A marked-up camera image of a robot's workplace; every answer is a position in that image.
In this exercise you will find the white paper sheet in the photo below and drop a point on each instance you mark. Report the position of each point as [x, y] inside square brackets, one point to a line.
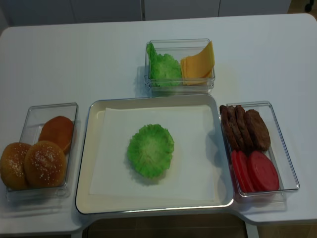
[190, 173]

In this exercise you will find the clear bun container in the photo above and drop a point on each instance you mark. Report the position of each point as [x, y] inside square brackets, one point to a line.
[35, 120]

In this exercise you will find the upright green lettuce leaf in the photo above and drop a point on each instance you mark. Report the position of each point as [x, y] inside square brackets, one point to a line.
[151, 50]

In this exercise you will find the front red tomato slice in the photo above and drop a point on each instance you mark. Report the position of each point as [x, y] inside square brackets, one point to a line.
[262, 172]

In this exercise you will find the back red tomato slice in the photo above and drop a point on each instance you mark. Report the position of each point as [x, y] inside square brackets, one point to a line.
[239, 163]

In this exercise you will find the middle brown meat patty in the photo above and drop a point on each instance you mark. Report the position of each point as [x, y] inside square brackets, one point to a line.
[240, 112]

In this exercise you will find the leaning yellow cheese slice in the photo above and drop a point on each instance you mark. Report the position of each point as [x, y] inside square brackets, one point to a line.
[199, 65]

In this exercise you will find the red tomato slice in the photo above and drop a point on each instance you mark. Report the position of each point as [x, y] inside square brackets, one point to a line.
[239, 163]
[262, 172]

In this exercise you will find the left sesame bun top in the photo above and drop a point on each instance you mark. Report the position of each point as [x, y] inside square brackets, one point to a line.
[12, 166]

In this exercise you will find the flat yellow cheese stack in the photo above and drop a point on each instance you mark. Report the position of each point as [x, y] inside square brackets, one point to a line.
[192, 81]

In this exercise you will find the clear lettuce cheese container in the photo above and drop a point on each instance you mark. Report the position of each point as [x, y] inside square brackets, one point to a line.
[179, 49]

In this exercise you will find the white serving tray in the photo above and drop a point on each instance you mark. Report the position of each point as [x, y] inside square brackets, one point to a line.
[88, 203]

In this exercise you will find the right sesame bun top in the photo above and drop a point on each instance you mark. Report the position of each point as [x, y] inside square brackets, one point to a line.
[45, 165]

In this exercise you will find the black chair caster wheel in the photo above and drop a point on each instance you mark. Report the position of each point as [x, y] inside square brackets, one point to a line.
[309, 6]

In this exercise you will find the front brown meat patty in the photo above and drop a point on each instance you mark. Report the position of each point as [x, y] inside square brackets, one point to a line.
[257, 129]

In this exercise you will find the sesame bun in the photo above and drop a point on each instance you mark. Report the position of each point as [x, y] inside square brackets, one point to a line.
[12, 166]
[45, 165]

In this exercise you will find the plain orange bun bottom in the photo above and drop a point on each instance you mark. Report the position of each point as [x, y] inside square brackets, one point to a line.
[58, 130]

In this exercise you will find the brown meat patty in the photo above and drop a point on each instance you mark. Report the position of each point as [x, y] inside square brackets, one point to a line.
[227, 128]
[240, 112]
[257, 129]

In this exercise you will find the green lettuce leaf in container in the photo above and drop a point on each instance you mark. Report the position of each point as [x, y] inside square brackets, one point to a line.
[165, 70]

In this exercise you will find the green lettuce leaf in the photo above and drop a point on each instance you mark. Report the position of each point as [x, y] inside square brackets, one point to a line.
[150, 151]
[151, 50]
[165, 70]

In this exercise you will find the left brown meat patty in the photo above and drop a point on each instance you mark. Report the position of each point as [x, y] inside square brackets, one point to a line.
[227, 128]

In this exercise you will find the clear patty tomato container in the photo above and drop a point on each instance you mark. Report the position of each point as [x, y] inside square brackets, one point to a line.
[277, 152]

